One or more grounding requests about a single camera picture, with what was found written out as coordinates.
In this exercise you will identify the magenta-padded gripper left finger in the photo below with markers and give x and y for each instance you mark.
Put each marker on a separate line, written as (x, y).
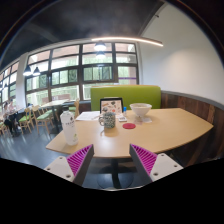
(58, 166)

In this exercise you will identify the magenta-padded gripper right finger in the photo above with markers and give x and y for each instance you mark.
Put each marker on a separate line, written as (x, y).
(163, 165)

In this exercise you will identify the clear plastic water bottle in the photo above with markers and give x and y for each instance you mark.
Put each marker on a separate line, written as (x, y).
(69, 128)

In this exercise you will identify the flat round red coaster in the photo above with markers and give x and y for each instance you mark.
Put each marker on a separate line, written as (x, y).
(129, 126)

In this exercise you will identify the wooden chairs with green seats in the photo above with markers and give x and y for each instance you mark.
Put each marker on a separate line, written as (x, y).
(43, 116)

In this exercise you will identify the white paper sheets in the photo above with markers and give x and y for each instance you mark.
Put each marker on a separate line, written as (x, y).
(87, 116)

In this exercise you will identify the white footed bowl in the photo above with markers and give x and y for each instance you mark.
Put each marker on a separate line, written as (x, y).
(140, 108)

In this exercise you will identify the wooden dining table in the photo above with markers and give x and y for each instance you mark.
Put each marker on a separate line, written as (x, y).
(53, 103)

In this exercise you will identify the small blue-capped bottle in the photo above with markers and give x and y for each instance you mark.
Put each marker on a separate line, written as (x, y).
(124, 111)

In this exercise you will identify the green speckled white mug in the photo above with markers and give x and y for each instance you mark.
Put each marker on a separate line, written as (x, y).
(109, 120)

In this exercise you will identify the green upholstered bench backrest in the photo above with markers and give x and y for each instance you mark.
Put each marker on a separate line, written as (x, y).
(140, 95)

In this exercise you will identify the person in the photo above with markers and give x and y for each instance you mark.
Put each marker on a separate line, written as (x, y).
(9, 110)

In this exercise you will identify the sticker-covered black tablet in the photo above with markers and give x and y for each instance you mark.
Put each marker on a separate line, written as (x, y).
(111, 106)

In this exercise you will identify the large black-framed window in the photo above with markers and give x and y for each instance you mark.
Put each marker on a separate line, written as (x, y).
(66, 61)

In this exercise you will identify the black pendant lamps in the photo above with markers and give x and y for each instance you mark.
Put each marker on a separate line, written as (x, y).
(100, 46)

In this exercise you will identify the curved linear ceiling light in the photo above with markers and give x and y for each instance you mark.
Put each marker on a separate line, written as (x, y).
(133, 39)

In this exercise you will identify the black table pedestal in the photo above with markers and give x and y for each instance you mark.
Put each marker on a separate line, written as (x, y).
(115, 170)

